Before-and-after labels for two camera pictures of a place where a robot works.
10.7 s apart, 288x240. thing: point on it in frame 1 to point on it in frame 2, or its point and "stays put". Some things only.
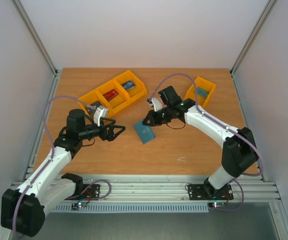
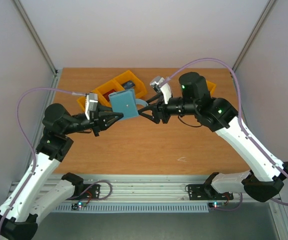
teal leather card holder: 145,132 to 124,102
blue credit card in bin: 128,85 stays put
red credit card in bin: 110,94 stays put
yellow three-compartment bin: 122,91 stays put
